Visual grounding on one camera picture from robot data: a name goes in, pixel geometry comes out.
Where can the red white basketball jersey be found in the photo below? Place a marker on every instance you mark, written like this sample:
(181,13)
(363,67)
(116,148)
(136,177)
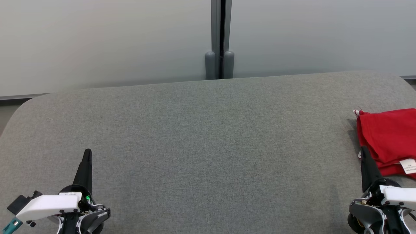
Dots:
(390,136)

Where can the grey partition frame post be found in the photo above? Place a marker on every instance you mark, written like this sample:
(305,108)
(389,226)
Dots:
(215,26)

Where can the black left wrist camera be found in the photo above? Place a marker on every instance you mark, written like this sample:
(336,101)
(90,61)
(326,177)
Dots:
(21,201)

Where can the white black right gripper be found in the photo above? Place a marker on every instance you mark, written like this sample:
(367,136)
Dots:
(399,196)

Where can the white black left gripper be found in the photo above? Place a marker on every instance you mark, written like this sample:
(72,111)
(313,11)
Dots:
(48,206)

